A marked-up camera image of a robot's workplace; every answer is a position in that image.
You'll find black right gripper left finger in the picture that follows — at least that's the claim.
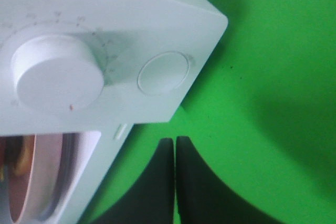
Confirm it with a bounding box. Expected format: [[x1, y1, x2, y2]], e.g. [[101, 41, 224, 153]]
[[92, 138, 175, 223]]

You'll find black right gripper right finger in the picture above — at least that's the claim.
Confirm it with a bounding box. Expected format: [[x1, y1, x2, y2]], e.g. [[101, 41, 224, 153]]
[[175, 136, 279, 223]]

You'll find pink round plate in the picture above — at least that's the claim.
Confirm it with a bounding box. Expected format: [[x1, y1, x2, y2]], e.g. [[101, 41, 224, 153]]
[[7, 133, 63, 223]]

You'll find round white door button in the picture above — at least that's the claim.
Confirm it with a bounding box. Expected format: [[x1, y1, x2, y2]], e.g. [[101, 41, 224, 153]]
[[137, 51, 190, 95]]

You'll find burger with lettuce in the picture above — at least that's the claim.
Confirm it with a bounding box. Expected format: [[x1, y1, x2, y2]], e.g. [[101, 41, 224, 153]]
[[1, 135, 35, 182]]

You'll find white round knob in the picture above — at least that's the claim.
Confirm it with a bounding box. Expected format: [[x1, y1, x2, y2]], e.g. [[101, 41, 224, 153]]
[[12, 35, 104, 113]]

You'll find white microwave oven body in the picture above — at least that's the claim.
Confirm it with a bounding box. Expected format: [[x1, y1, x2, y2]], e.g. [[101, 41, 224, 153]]
[[1, 0, 228, 223]]

